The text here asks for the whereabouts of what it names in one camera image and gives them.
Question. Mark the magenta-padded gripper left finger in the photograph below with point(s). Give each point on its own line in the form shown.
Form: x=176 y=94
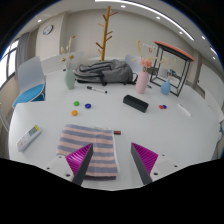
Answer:
x=78 y=160

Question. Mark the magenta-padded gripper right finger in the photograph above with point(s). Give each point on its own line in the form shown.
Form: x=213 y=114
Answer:
x=146 y=159

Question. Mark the striped pink grey towel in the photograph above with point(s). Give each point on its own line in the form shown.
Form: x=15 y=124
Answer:
x=86 y=137

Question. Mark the small red block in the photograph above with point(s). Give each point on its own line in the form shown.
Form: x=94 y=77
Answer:
x=117 y=132

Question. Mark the orange round magnet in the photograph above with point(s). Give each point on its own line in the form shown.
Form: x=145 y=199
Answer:
x=74 y=113

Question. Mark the white remote control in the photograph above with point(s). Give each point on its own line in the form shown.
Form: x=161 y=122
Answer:
x=29 y=137

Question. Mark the red round magnet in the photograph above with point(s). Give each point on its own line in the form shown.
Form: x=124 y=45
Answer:
x=161 y=107

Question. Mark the blue round magnet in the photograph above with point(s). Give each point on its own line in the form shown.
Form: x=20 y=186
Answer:
x=164 y=106
x=88 y=106

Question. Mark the green round magnet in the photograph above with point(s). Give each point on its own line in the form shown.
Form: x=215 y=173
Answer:
x=76 y=103

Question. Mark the black rectangular box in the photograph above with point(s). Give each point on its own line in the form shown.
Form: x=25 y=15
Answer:
x=135 y=103

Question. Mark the black white marker pen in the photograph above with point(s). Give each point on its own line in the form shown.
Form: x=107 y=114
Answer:
x=96 y=89

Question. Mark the small blue vase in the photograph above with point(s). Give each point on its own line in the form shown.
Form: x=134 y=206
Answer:
x=165 y=88

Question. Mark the pink vase with flowers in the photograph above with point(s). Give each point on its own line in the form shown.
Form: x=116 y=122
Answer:
x=142 y=82

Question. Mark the green vase with dried flowers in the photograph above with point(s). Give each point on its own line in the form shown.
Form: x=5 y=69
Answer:
x=69 y=79

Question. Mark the white chair with blue seat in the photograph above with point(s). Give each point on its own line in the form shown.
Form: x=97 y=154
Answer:
x=30 y=93

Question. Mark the white side desk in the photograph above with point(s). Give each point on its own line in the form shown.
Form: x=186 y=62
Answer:
x=2 y=116

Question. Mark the grey backpack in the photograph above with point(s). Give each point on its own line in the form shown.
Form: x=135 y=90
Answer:
x=110 y=70

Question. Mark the window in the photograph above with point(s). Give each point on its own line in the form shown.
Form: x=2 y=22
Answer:
x=6 y=65

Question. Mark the grey curtain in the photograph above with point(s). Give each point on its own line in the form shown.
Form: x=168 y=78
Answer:
x=22 y=50

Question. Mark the wooden coat rack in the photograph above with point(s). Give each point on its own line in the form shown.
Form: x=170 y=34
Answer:
x=105 y=33

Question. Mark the ceiling light strip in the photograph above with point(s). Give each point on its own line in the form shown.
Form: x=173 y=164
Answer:
x=150 y=10

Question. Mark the ceiling spot lights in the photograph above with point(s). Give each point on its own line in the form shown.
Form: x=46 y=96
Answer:
x=123 y=6

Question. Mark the black frame orange top table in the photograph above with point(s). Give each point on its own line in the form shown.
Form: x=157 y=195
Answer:
x=175 y=50

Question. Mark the round wall clock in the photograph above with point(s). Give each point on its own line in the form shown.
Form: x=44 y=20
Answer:
x=47 y=29

